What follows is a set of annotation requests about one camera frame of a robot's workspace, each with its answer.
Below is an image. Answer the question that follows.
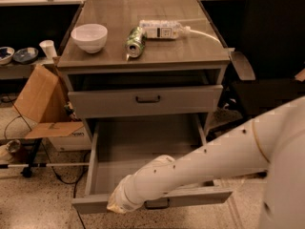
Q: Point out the grey drawer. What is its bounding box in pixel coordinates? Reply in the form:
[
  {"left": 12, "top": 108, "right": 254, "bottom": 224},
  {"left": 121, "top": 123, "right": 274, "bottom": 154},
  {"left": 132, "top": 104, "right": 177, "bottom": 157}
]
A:
[
  {"left": 71, "top": 113, "right": 234, "bottom": 216},
  {"left": 69, "top": 85, "right": 223, "bottom": 118}
]

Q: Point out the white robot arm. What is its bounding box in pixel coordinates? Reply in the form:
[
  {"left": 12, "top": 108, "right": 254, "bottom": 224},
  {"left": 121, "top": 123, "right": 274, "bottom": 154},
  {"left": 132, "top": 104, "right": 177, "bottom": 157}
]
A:
[{"left": 107, "top": 96, "right": 305, "bottom": 229}]

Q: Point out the grey top drawer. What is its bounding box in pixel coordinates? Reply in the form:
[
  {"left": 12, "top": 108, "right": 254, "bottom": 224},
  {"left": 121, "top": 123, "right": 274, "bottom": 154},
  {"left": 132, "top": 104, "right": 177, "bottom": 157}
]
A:
[{"left": 69, "top": 85, "right": 223, "bottom": 118}]

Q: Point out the grey drawer cabinet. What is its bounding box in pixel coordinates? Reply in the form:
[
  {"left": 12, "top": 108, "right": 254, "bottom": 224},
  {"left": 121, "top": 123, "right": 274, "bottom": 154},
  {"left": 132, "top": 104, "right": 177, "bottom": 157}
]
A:
[{"left": 58, "top": 0, "right": 230, "bottom": 132}]

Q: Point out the white box on floor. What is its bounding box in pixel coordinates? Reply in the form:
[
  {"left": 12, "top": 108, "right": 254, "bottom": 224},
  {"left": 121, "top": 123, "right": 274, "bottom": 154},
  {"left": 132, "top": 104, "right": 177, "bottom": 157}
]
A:
[{"left": 49, "top": 127, "right": 92, "bottom": 152}]

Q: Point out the black and white stand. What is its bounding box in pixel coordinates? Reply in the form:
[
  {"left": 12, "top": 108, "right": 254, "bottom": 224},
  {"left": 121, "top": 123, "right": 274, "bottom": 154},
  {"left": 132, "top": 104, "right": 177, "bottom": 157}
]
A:
[{"left": 0, "top": 138, "right": 89, "bottom": 177}]

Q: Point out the open cardboard box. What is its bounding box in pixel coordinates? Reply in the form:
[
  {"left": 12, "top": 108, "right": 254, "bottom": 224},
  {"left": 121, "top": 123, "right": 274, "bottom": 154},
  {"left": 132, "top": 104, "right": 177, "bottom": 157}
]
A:
[{"left": 14, "top": 65, "right": 84, "bottom": 139}]

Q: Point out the white ceramic bowl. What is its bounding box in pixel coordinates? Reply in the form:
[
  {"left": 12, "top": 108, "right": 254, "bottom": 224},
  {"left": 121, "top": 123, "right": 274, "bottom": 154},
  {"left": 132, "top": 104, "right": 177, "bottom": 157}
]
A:
[{"left": 71, "top": 24, "right": 108, "bottom": 53}]

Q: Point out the green soda can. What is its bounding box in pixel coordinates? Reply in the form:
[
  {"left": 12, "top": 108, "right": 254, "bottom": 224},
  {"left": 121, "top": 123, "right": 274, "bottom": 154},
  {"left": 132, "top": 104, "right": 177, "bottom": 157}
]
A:
[{"left": 125, "top": 27, "right": 147, "bottom": 58}]

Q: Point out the low grey shelf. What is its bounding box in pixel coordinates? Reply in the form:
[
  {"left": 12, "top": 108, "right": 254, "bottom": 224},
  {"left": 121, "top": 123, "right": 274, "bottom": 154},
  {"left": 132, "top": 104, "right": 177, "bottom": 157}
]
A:
[{"left": 0, "top": 57, "right": 59, "bottom": 80}]

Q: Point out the white paper cup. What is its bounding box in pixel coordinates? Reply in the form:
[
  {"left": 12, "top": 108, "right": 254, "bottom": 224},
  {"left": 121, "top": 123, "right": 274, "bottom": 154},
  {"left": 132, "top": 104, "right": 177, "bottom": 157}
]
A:
[{"left": 39, "top": 40, "right": 57, "bottom": 59}]

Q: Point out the blue patterned bowl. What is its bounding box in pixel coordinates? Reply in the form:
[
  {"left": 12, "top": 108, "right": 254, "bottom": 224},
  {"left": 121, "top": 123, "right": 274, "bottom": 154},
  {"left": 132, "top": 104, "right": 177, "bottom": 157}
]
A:
[{"left": 13, "top": 47, "right": 39, "bottom": 64}]

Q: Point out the blue white bowl left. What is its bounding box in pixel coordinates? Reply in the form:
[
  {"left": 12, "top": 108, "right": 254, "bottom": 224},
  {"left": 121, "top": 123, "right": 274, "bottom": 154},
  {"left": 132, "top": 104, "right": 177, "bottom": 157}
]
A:
[{"left": 0, "top": 47, "right": 15, "bottom": 65}]

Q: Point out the black office chair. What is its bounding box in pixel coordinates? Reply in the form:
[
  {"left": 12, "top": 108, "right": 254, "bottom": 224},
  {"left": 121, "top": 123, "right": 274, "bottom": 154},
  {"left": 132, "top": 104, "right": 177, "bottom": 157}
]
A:
[{"left": 202, "top": 0, "right": 305, "bottom": 140}]

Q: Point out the black floor cable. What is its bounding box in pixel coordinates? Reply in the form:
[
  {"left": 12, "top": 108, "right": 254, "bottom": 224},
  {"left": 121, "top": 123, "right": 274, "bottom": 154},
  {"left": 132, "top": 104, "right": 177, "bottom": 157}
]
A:
[{"left": 3, "top": 94, "right": 93, "bottom": 229}]

